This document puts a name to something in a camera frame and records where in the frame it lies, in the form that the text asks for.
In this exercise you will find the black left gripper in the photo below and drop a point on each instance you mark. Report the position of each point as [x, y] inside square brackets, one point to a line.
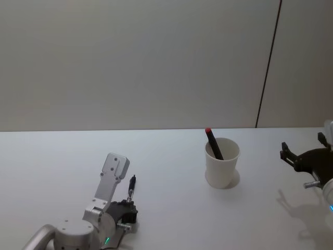
[114, 212]

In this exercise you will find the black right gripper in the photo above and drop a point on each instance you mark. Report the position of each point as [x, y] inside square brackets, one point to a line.
[316, 161]

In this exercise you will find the black pen with silver band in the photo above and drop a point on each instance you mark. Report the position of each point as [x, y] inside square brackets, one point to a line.
[131, 188]

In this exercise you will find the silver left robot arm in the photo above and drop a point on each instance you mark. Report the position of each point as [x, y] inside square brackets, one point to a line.
[78, 229]

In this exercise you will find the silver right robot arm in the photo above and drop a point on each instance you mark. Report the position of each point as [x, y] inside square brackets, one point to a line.
[329, 192]

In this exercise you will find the white paper cup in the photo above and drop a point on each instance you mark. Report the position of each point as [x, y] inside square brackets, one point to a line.
[221, 169]

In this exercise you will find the black pen with red cap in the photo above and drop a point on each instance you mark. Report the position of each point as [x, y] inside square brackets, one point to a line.
[214, 145]

